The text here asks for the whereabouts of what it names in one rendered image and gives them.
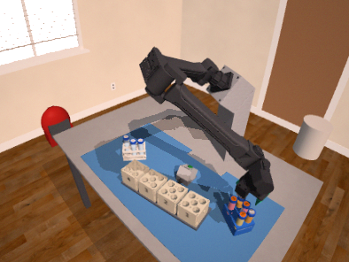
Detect blue table mat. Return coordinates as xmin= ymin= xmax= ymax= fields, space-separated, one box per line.
xmin=81 ymin=123 xmax=285 ymax=262

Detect blue tube rack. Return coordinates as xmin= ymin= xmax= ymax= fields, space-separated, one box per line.
xmin=222 ymin=203 xmax=255 ymax=236

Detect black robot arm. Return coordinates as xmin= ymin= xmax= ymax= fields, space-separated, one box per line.
xmin=139 ymin=47 xmax=274 ymax=199

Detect blue-capped graduated tube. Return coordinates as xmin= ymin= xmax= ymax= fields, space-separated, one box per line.
xmin=130 ymin=139 xmax=137 ymax=156

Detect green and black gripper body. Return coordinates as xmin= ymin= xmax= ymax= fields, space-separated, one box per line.
xmin=239 ymin=175 xmax=268 ymax=201

